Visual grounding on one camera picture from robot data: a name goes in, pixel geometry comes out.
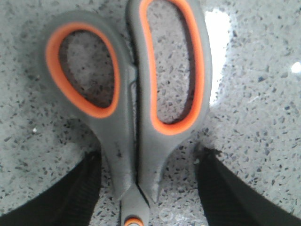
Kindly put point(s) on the grey orange handled scissors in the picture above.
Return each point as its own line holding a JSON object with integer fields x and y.
{"x": 136, "y": 143}

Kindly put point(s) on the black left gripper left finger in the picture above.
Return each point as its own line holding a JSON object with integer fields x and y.
{"x": 69, "y": 202}

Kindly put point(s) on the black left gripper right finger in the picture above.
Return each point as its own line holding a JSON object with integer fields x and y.
{"x": 228, "y": 201}

